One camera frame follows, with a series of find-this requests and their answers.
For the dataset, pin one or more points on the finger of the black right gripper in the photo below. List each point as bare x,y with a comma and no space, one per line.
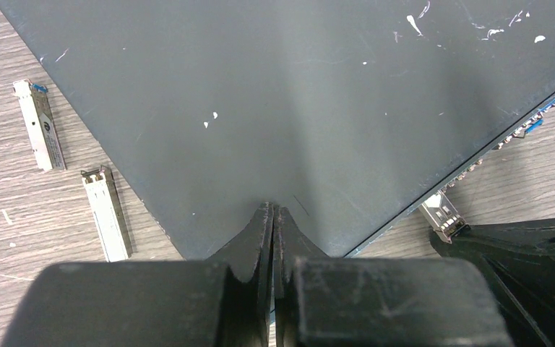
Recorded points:
524,287
530,238

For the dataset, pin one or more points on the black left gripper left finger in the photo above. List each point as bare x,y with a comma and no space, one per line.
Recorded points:
221,301

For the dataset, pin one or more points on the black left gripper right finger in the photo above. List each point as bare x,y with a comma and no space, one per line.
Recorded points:
325,301

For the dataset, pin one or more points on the silver SFP plug module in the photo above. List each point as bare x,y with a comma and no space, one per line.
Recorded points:
443,217

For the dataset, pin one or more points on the silver SFP module near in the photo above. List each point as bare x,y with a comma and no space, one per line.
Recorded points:
107,213

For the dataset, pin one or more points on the silver SFP module far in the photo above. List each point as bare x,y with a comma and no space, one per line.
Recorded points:
38,119

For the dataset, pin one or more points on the dark grey network switch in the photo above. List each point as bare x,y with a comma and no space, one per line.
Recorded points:
348,113

